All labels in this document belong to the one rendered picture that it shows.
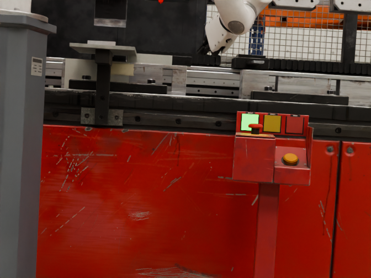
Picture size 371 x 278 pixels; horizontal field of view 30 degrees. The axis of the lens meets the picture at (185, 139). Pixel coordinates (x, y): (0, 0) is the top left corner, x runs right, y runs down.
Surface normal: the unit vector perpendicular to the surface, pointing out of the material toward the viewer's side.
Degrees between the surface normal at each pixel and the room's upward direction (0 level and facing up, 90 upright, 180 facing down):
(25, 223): 90
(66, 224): 90
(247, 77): 90
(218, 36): 95
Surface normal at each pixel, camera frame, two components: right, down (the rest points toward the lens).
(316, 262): 0.04, 0.05
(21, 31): 0.59, 0.07
